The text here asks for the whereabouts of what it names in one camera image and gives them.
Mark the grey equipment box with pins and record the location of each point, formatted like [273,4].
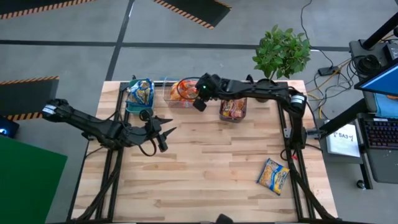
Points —
[356,46]

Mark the clear plastic bin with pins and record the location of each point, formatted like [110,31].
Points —
[186,104]

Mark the blue Maruchan noodle pack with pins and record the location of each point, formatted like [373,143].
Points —
[273,176]
[132,97]
[144,91]

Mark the teal plastic bin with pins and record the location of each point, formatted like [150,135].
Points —
[140,109]

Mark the smoky grey plastic bin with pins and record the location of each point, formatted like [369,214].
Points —
[233,120]

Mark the black caster wheel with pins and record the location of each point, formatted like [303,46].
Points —
[361,184]

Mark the green potted plant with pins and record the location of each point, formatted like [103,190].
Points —
[281,53]

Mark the black table-level camera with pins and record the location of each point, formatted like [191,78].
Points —
[224,219]

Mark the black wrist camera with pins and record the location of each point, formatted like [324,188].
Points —
[162,144]
[199,104]

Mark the black device with blue light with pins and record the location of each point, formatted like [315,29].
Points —
[7,127]

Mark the red Maruchan noodle pack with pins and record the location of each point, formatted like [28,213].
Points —
[228,108]
[239,108]

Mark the grey sign stand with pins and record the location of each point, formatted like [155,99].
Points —
[342,160]

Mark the green floor mat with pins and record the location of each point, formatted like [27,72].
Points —
[28,180]

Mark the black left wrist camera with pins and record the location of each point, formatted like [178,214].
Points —
[162,144]

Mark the black diagonal stand leg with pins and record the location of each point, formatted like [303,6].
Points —
[345,118]

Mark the white paper sign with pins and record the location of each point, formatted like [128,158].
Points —
[342,140]

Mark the black power adapter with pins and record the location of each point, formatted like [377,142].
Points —
[328,71]

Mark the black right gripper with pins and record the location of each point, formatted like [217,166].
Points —
[214,85]

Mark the black pole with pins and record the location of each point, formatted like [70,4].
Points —
[379,31]

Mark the black backlit keyboard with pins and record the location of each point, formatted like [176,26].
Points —
[381,133]

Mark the silver metal bracket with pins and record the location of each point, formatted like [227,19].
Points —
[287,133]

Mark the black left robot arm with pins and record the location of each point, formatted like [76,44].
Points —
[87,123]

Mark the black hazard-striped floor mat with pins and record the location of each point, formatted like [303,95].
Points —
[192,7]
[28,96]

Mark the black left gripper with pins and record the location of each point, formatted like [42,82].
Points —
[144,133]

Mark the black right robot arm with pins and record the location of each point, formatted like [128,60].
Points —
[264,90]

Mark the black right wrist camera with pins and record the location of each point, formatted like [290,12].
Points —
[199,104]

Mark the grey keyboard tray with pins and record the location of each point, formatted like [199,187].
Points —
[385,168]

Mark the orange Maruchan noodle pack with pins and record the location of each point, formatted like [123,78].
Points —
[174,93]
[188,90]

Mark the computer monitor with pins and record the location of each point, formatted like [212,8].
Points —
[382,81]

